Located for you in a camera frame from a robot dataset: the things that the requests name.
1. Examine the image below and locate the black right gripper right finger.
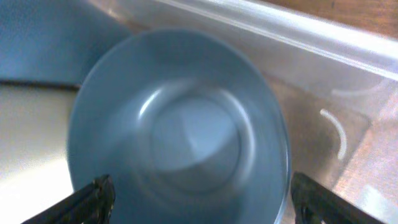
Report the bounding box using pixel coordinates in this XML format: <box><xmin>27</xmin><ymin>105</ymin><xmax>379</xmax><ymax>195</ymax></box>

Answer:
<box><xmin>290</xmin><ymin>172</ymin><xmax>383</xmax><ymax>224</ymax></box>

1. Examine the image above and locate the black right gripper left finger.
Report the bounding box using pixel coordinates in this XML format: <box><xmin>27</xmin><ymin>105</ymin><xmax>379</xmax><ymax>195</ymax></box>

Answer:
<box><xmin>23</xmin><ymin>174</ymin><xmax>116</xmax><ymax>224</ymax></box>

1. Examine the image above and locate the cream cup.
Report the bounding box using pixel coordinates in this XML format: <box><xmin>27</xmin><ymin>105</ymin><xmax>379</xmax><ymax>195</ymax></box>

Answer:
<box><xmin>1</xmin><ymin>85</ymin><xmax>77</xmax><ymax>223</ymax></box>

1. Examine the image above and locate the blue bowl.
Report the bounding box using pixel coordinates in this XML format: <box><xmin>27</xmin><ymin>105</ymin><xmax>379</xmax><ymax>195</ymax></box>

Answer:
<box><xmin>67</xmin><ymin>29</ymin><xmax>291</xmax><ymax>223</ymax></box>

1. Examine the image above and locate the blue cup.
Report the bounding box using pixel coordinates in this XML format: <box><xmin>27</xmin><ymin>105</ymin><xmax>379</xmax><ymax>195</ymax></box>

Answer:
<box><xmin>1</xmin><ymin>0</ymin><xmax>131</xmax><ymax>85</ymax></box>

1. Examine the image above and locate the clear plastic storage container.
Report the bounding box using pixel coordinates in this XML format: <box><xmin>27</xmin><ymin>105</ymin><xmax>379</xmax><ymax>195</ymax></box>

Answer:
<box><xmin>86</xmin><ymin>0</ymin><xmax>398</xmax><ymax>224</ymax></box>

